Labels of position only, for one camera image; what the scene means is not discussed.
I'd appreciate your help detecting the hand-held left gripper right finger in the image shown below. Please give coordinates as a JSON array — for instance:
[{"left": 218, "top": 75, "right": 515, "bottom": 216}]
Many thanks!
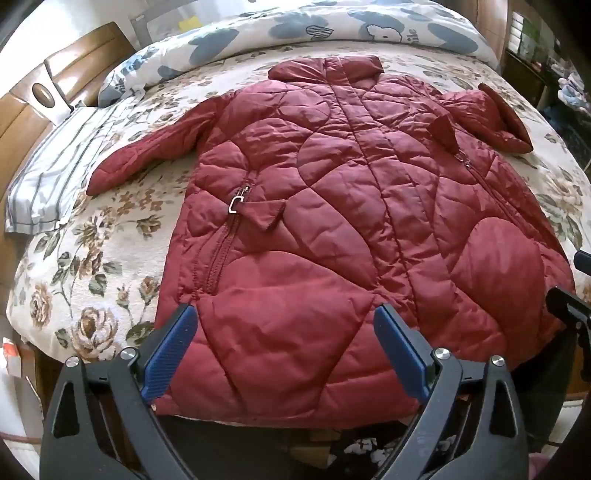
[{"left": 373, "top": 304, "right": 530, "bottom": 480}]

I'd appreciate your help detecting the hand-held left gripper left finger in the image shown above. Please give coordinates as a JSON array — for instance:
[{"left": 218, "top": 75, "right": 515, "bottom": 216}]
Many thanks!
[{"left": 39, "top": 302, "right": 200, "bottom": 480}]

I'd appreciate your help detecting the red quilted jacket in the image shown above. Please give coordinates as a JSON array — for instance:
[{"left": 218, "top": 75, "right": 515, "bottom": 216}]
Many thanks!
[{"left": 85, "top": 55, "right": 578, "bottom": 428}]

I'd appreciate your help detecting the pile of clothes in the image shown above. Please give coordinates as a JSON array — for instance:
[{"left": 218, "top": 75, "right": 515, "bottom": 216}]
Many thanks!
[{"left": 554, "top": 71, "right": 591, "bottom": 118}]

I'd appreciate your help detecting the floral print cloth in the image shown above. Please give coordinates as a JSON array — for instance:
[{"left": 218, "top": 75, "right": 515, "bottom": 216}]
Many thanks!
[{"left": 341, "top": 431, "right": 462, "bottom": 468}]

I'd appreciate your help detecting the floral bed sheet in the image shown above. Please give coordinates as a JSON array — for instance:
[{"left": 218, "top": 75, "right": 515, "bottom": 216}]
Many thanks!
[{"left": 7, "top": 39, "right": 591, "bottom": 370}]

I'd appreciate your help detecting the orange and white box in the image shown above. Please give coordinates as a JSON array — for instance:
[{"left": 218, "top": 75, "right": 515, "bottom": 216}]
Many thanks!
[{"left": 0, "top": 336, "right": 25, "bottom": 393}]

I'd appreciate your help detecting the dark wooden cabinet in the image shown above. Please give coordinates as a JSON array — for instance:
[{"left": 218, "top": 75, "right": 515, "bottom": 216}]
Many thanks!
[{"left": 502, "top": 46, "right": 591, "bottom": 153}]

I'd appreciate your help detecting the striped pillow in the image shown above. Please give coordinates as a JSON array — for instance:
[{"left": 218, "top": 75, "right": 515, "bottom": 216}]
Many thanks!
[{"left": 4, "top": 95, "right": 153, "bottom": 236}]

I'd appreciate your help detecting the wooden headboard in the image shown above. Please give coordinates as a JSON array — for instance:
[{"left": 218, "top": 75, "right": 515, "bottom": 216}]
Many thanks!
[{"left": 0, "top": 21, "right": 139, "bottom": 222}]

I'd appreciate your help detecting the blue flower print quilt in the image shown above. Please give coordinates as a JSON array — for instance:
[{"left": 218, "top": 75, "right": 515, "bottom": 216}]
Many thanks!
[{"left": 99, "top": 0, "right": 502, "bottom": 109}]

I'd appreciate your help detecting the grey mesh bed rail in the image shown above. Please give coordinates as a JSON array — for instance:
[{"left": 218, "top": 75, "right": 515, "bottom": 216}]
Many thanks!
[{"left": 131, "top": 0, "right": 324, "bottom": 51}]

